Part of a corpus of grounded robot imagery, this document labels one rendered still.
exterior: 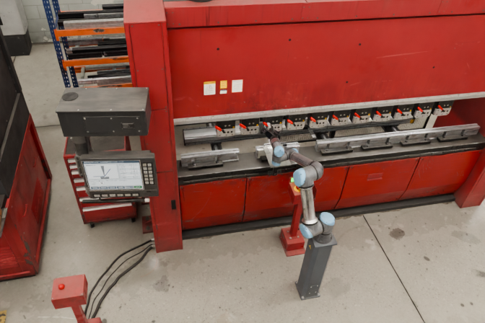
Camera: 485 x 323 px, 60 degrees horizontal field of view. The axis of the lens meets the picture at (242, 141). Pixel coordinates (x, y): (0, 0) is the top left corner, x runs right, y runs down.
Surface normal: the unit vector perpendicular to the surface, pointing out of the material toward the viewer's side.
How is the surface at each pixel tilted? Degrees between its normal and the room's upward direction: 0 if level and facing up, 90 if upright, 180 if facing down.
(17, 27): 90
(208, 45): 90
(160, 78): 90
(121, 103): 1
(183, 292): 0
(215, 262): 0
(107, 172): 90
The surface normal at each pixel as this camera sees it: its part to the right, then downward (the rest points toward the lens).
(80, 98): 0.05, -0.76
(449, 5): 0.21, 0.64
